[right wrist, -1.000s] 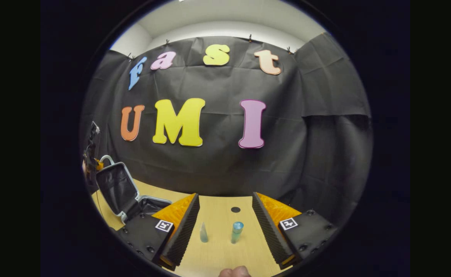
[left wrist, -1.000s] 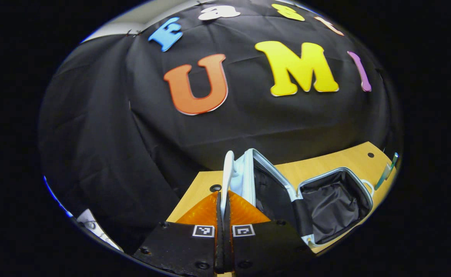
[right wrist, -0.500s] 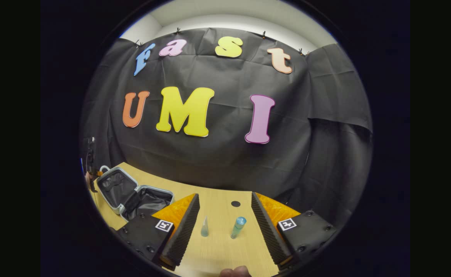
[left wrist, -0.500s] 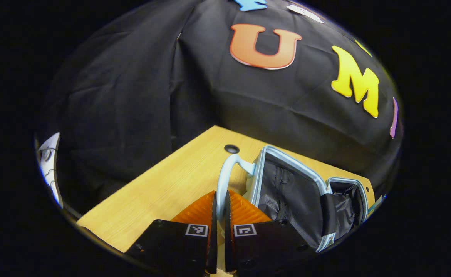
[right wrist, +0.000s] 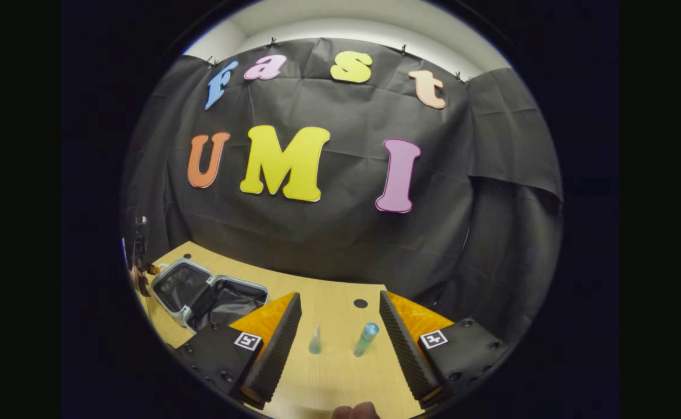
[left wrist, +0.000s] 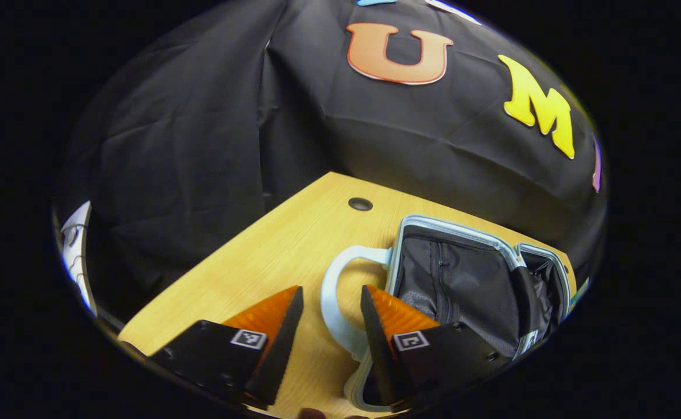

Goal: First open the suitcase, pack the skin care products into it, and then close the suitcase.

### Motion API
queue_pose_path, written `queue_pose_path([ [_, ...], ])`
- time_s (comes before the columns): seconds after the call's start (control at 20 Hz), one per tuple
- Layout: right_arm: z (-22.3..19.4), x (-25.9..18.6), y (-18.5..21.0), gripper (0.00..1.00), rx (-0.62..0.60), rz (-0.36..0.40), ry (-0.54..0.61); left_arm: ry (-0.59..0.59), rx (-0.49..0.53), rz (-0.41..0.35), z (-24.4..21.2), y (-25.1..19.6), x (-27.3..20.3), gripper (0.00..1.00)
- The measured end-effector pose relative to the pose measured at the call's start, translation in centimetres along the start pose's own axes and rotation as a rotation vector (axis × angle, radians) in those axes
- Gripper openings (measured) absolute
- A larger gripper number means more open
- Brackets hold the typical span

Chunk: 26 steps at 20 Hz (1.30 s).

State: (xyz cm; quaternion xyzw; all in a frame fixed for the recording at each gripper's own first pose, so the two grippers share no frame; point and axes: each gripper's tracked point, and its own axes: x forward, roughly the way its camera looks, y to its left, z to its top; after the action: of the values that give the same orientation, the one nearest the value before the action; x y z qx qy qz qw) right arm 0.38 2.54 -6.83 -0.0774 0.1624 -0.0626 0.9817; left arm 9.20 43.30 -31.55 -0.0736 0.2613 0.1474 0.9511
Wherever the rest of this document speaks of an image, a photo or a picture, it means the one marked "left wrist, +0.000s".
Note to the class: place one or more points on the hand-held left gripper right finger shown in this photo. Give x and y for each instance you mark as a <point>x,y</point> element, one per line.
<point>378,349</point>

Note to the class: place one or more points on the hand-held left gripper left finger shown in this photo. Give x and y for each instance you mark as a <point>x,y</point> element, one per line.
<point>282,349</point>

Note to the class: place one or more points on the small pale blue suitcase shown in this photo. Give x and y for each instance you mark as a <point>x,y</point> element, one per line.
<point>462,279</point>

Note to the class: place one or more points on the black backdrop cloth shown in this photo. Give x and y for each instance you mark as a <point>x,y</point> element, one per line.
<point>200,145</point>

